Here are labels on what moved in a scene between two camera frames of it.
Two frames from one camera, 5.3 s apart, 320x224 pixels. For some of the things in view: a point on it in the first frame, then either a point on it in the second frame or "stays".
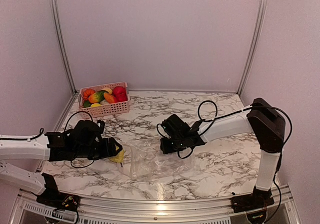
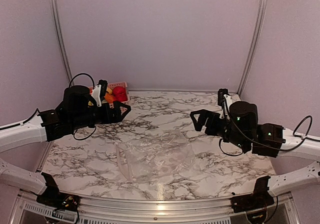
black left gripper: x=109 y=150 to x=117 y=117
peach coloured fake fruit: x=109 y=90 stays
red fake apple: x=119 y=92 stays
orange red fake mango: x=109 y=97 stays
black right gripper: x=164 y=147 to x=206 y=114
